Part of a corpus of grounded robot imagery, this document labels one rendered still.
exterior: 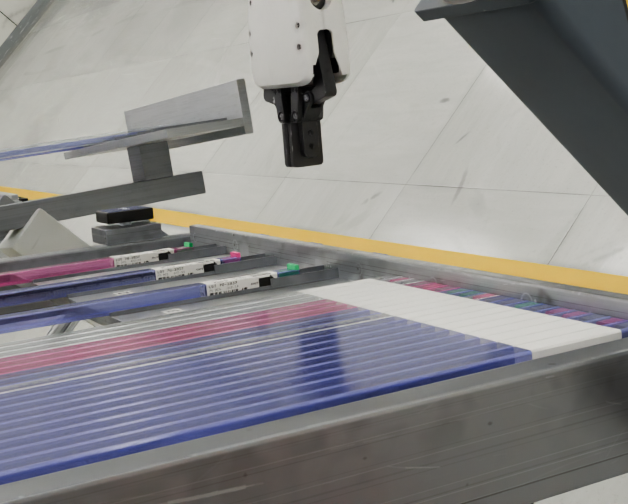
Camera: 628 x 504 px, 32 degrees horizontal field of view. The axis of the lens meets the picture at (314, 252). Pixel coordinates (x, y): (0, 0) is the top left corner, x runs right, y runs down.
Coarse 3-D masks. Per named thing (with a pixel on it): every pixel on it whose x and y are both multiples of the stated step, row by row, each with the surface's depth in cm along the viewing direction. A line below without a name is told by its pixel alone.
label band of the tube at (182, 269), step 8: (176, 264) 94; (184, 264) 93; (192, 264) 93; (200, 264) 94; (208, 264) 94; (216, 264) 94; (160, 272) 92; (168, 272) 92; (176, 272) 93; (184, 272) 93; (192, 272) 93; (200, 272) 94
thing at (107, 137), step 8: (144, 128) 139; (152, 128) 139; (88, 136) 135; (96, 136) 135; (104, 136) 136; (112, 136) 136; (120, 136) 137; (32, 144) 131; (40, 144) 131; (48, 144) 132; (56, 144) 132; (64, 144) 133; (72, 144) 134; (80, 144) 134; (88, 144) 135; (0, 152) 129; (8, 152) 129; (16, 152) 130; (24, 152) 130; (32, 152) 131; (40, 152) 131
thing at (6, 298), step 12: (96, 276) 91; (108, 276) 90; (120, 276) 90; (132, 276) 91; (144, 276) 91; (24, 288) 87; (36, 288) 87; (48, 288) 88; (60, 288) 88; (72, 288) 88; (84, 288) 89; (96, 288) 89; (0, 300) 86; (12, 300) 86; (24, 300) 87; (36, 300) 87
